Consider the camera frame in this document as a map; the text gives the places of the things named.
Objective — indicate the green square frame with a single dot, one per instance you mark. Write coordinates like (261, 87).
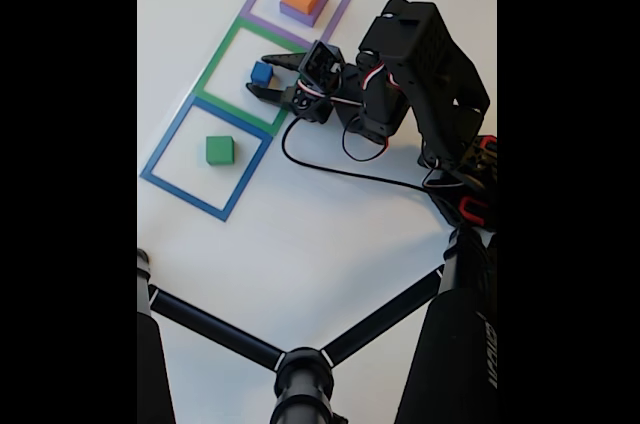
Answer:
(215, 64)

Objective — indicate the purple square block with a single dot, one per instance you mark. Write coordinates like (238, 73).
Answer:
(320, 14)

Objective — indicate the black camera tripod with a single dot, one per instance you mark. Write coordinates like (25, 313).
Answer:
(450, 344)

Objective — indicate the green square block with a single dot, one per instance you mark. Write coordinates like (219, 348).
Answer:
(219, 150)

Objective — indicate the small blue cube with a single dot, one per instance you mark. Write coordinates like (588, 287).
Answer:
(261, 73)

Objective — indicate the blue square frame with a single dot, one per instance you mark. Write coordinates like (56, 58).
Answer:
(250, 171)

